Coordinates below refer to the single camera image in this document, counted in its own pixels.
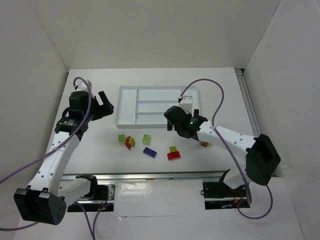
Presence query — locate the small green lego brick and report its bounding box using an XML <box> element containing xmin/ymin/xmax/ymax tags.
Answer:
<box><xmin>169</xmin><ymin>146</ymin><xmax>177</xmax><ymax>153</ymax></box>

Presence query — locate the red sloped lego brick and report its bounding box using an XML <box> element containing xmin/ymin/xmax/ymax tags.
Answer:
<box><xmin>167</xmin><ymin>151</ymin><xmax>181</xmax><ymax>161</ymax></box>

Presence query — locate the blue lego brick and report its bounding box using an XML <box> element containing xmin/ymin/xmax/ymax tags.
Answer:
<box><xmin>143</xmin><ymin>147</ymin><xmax>157</xmax><ymax>158</ymax></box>

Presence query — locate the red curved lego piece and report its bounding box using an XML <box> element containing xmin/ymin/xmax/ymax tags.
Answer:
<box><xmin>125</xmin><ymin>136</ymin><xmax>132</xmax><ymax>150</ymax></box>

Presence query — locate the small green lego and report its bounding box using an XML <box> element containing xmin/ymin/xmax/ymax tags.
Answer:
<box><xmin>128</xmin><ymin>137</ymin><xmax>135</xmax><ymax>147</ymax></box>

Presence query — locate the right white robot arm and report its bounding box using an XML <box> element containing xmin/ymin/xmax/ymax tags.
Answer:
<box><xmin>164</xmin><ymin>106</ymin><xmax>281</xmax><ymax>189</ymax></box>

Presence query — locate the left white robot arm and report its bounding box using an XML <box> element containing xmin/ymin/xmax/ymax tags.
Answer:
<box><xmin>13</xmin><ymin>90</ymin><xmax>114</xmax><ymax>225</ymax></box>

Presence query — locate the white divided sorting tray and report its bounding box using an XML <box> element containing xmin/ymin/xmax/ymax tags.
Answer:
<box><xmin>115</xmin><ymin>86</ymin><xmax>186</xmax><ymax>129</ymax></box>

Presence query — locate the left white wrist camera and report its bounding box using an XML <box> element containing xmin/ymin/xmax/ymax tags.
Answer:
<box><xmin>73</xmin><ymin>79</ymin><xmax>95</xmax><ymax>98</ymax></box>

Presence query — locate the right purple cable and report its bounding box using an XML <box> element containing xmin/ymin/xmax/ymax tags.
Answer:
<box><xmin>178</xmin><ymin>78</ymin><xmax>273</xmax><ymax>220</ymax></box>

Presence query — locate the purple cable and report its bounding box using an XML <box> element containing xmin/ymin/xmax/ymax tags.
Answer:
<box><xmin>178</xmin><ymin>78</ymin><xmax>273</xmax><ymax>220</ymax></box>
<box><xmin>0</xmin><ymin>77</ymin><xmax>98</xmax><ymax>240</ymax></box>

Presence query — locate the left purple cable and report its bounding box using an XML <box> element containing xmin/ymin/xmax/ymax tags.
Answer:
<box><xmin>0</xmin><ymin>77</ymin><xmax>98</xmax><ymax>240</ymax></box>

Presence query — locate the aluminium front rail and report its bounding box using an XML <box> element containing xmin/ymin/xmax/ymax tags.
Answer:
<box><xmin>61</xmin><ymin>170</ymin><xmax>227</xmax><ymax>181</ymax></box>

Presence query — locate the aluminium rail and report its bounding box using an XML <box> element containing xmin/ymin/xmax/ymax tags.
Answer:
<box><xmin>61</xmin><ymin>170</ymin><xmax>227</xmax><ymax>181</ymax></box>
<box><xmin>234</xmin><ymin>68</ymin><xmax>261</xmax><ymax>136</ymax></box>

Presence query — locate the aluminium right side rail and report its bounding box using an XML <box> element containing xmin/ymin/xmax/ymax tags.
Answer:
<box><xmin>234</xmin><ymin>68</ymin><xmax>261</xmax><ymax>136</ymax></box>

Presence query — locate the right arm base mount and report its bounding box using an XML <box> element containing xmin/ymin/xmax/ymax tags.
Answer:
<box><xmin>200</xmin><ymin>182</ymin><xmax>250</xmax><ymax>210</ymax></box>

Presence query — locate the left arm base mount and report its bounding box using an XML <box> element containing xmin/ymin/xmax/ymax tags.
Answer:
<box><xmin>76</xmin><ymin>183</ymin><xmax>116</xmax><ymax>213</ymax></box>

